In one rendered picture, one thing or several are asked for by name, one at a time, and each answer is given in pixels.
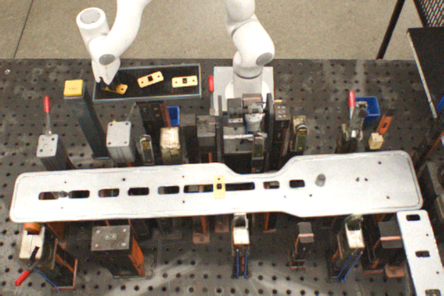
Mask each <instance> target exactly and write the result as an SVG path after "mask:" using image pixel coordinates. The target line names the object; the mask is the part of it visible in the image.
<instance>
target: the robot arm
mask: <svg viewBox="0 0 444 296"><path fill-rule="evenodd" d="M150 1H151V0H117V18H116V21H115V23H114V25H113V27H112V29H111V31H110V29H109V26H108V22H107V19H106V16H105V13H104V12H103V11H102V10H101V9H99V8H87V9H84V10H83V11H82V12H81V13H79V14H78V16H77V18H76V23H77V25H78V28H79V30H80V34H81V36H83V39H84V42H85V46H86V47H87V50H88V53H89V56H90V58H91V59H92V69H93V72H94V77H95V80H96V81H97V82H100V81H101V89H105V88H106V87H108V89H109V90H112V91H113V90H114V91H116V90H118V89H117V88H116V85H115V84H117V85H120V84H121V83H120V80H119V77H118V76H119V72H118V69H119V67H120V59H119V57H120V56H121V54H122V53H123V52H124V51H125V50H127V49H128V48H129V46H130V45H131V44H132V42H133V40H134V39H135V37H136V36H137V33H138V30H139V25H140V21H141V15H142V10H143V9H144V8H145V7H146V6H147V4H148V3H149V2H150ZM223 1H224V4H225V8H226V11H227V15H226V18H225V27H226V30H227V32H228V35H229V36H230V39H231V40H232V41H233V42H234V44H235V46H236V47H237V50H238V51H237V52H236V54H235V56H234V61H233V74H234V80H231V81H230V82H229V84H228V85H227V88H226V90H225V98H226V100H227V98H241V101H242V109H243V93H245V94H251V93H262V97H263V99H264V102H266V93H267V92H269V89H268V85H267V84H266V83H265V82H264V81H263V72H264V64H266V63H268V62H270V61H271V60H272V59H273V58H274V55H275V48H274V44H273V41H272V40H271V39H270V37H269V36H268V34H267V32H266V31H265V30H264V28H263V26H262V25H261V24H260V23H259V21H258V20H257V17H256V15H255V13H254V12H255V0H223Z"/></svg>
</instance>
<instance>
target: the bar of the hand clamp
mask: <svg viewBox="0 0 444 296"><path fill-rule="evenodd" d="M367 107H368V106H367V102H366V101H360V100H358V101H356V102H355V106H354V109H353V113H352V118H351V121H350V125H349V128H348V135H349V138H348V141H349V140H351V137H352V131H353V130H356V134H357V136H356V137H355V139H356V141H358V139H359V135H360V131H361V129H362V126H363V124H364V118H365V117H367V116H368V113H367Z"/></svg>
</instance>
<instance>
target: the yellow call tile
mask: <svg viewBox="0 0 444 296"><path fill-rule="evenodd" d="M82 88H83V80H66V85H65V94H64V95H65V96H81V93H82Z"/></svg>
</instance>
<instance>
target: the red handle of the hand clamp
mask: <svg viewBox="0 0 444 296"><path fill-rule="evenodd" d="M354 106H355V93H354V92H353V91H349V92H348V107H349V112H350V121H351V118H352V113H353V109H354ZM356 136H357V134H356V130H353V131H352V137H356Z"/></svg>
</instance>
